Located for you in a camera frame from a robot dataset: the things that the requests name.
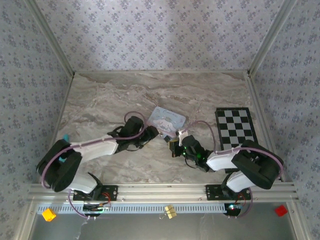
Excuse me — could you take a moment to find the grey slotted cable duct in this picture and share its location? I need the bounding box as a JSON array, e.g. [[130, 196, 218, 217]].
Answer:
[[37, 202, 230, 215]]

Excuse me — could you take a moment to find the aluminium side frame rail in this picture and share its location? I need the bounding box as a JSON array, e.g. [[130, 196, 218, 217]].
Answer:
[[246, 71, 286, 182], [38, 72, 76, 183]]

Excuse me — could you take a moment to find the gold binder clip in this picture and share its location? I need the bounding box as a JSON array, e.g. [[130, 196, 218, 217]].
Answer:
[[159, 204, 177, 220]]

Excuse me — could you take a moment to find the white cable bracket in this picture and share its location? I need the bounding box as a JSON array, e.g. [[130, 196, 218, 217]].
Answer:
[[176, 129, 186, 147]]

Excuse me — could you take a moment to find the yellow toy block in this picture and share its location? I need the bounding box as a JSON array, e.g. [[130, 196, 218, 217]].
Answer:
[[41, 208, 57, 222]]

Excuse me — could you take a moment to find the small circuit board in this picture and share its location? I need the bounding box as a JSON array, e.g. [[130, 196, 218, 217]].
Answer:
[[224, 202, 243, 216], [83, 203, 112, 217]]

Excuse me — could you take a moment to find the cartoon dog picture card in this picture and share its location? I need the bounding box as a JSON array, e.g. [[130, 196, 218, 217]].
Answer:
[[146, 106, 187, 138]]

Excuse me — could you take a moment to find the aluminium corner post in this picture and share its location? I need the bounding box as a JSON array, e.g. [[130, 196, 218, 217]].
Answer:
[[24, 0, 76, 76], [247, 0, 298, 76]]

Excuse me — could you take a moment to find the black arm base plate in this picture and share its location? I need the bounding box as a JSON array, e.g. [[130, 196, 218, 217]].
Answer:
[[205, 184, 252, 201], [72, 184, 119, 202]]

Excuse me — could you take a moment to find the teal cylinder bottle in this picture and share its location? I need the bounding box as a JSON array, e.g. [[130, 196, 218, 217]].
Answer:
[[59, 134, 71, 162]]

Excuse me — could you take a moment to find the aluminium front frame rail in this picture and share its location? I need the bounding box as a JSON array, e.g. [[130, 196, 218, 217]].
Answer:
[[27, 182, 300, 203]]

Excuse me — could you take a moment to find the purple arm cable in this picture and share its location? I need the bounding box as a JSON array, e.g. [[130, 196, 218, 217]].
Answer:
[[183, 120, 285, 218], [41, 111, 147, 221]]

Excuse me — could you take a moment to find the red toy block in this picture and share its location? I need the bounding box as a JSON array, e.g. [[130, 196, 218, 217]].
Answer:
[[274, 204, 289, 217]]

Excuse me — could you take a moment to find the black and white chessboard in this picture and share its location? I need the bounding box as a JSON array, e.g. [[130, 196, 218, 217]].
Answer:
[[214, 107, 258, 151]]

